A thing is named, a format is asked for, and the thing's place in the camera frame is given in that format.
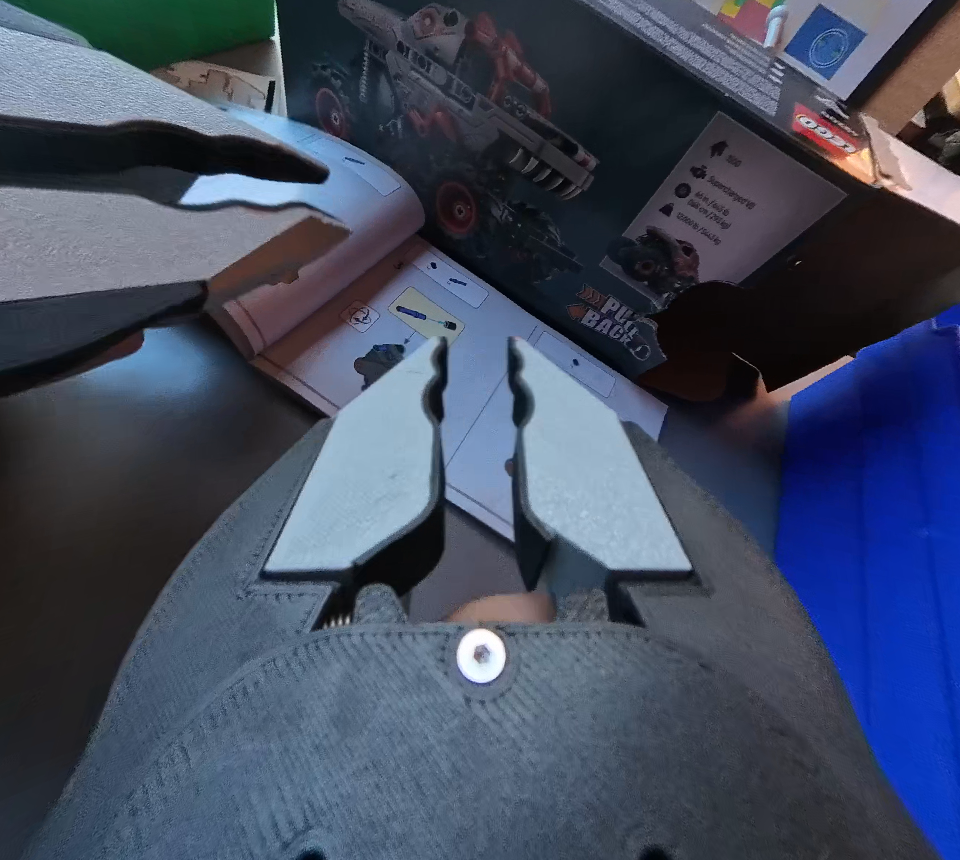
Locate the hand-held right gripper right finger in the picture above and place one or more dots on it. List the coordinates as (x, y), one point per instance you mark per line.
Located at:
(592, 485)

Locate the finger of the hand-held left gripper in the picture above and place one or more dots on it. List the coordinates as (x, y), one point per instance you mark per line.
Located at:
(112, 244)
(90, 87)

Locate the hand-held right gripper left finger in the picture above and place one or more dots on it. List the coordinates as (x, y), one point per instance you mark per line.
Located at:
(360, 470)

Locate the white instruction booklet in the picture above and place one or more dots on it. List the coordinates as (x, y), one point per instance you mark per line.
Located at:
(480, 316)

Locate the dark monster truck set box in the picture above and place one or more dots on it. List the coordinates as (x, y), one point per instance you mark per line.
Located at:
(600, 49)

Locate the black rounded object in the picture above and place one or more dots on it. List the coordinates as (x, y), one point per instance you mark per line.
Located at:
(712, 342)

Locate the blue plastic bin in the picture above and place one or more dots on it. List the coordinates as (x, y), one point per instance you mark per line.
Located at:
(885, 500)

